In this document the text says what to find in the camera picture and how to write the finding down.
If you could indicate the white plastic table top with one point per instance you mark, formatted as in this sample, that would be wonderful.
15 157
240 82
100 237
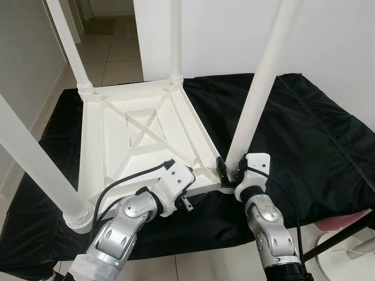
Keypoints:
140 140

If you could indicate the white plastic table leg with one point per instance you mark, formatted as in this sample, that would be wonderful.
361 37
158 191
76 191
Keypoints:
263 82
70 47
41 170
176 41

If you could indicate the black table cloth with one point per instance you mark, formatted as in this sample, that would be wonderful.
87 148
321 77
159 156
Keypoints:
328 140

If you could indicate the black stand pole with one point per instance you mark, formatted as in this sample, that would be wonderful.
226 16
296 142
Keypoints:
337 240

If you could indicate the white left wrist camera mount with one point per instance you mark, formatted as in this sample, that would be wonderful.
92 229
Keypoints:
176 178

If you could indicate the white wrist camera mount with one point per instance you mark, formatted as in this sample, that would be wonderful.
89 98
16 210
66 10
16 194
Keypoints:
176 178
258 164

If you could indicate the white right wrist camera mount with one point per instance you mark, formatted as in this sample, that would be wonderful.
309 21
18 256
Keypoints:
258 164

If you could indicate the white door frame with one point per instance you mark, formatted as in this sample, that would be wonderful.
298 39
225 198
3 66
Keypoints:
64 20

